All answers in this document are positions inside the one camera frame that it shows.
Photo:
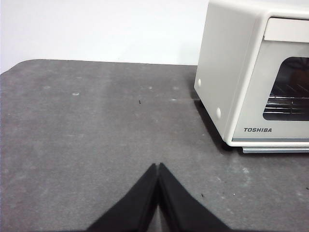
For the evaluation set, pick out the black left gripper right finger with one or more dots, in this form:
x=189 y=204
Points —
x=183 y=207

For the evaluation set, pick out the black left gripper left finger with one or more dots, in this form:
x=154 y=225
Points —
x=135 y=205

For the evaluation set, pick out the white toaster oven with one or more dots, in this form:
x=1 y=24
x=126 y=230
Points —
x=222 y=48

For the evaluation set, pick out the metal crumb tray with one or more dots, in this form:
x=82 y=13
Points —
x=277 y=150

